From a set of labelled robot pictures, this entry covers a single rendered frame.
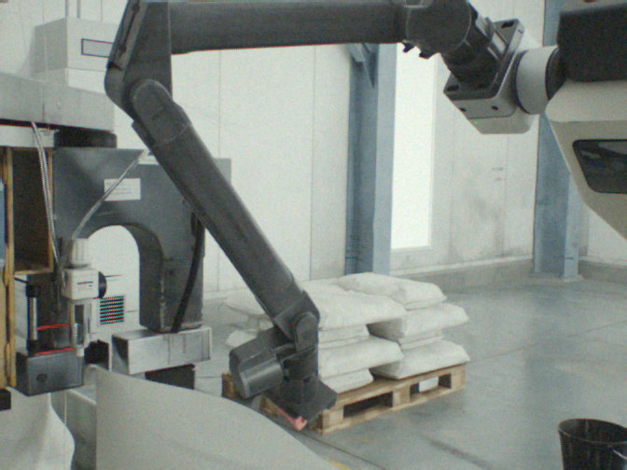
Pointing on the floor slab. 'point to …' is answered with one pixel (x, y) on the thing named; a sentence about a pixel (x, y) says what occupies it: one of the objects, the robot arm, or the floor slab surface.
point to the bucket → (592, 444)
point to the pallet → (334, 421)
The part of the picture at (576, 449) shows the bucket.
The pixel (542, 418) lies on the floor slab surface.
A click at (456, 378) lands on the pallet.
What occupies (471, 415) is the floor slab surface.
